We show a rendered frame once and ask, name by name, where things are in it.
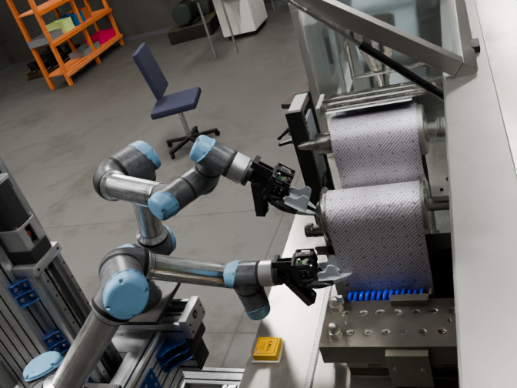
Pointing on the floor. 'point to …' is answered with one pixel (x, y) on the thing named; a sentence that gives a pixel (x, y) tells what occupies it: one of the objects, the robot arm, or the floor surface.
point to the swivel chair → (143, 58)
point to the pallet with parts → (49, 61)
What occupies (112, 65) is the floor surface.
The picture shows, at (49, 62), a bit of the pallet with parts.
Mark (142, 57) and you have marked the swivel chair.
